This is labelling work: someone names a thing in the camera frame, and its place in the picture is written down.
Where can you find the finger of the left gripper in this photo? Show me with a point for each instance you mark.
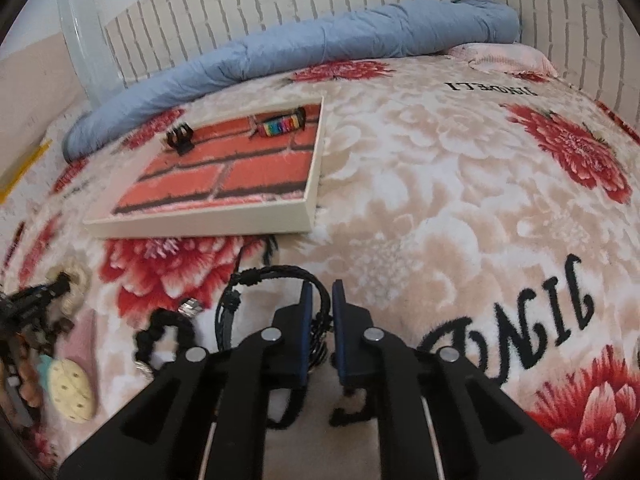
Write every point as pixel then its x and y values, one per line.
pixel 44 292

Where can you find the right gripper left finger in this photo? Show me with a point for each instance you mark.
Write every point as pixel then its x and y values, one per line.
pixel 205 416

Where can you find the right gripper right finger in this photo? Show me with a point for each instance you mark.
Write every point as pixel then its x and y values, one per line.
pixel 439 416

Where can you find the cream fabric scrunchie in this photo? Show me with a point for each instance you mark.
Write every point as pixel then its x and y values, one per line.
pixel 78 277

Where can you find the yellow pineapple plush hair clip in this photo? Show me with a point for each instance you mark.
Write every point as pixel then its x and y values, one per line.
pixel 70 377

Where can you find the black scrunchie with charm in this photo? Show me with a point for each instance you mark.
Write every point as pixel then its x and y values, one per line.
pixel 160 320

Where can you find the black claw hair clip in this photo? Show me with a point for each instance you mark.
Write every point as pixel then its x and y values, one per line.
pixel 180 139

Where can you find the left hand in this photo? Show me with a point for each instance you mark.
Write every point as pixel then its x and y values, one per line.
pixel 16 358

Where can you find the floral red beige blanket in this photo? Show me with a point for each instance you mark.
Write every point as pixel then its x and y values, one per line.
pixel 498 213

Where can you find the beige wooden side panel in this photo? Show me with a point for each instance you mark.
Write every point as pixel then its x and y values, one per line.
pixel 38 84

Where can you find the brick-lined white tray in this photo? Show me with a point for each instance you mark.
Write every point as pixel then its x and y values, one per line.
pixel 251 172

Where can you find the clear plastic wrapped roll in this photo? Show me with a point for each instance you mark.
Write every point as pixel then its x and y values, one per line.
pixel 91 57

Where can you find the pink pillow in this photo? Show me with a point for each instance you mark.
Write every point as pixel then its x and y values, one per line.
pixel 503 58

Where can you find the rolled blue quilt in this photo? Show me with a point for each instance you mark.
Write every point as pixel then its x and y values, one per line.
pixel 396 30

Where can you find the white brick-pattern headboard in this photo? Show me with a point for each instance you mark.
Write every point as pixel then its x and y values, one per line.
pixel 592 43

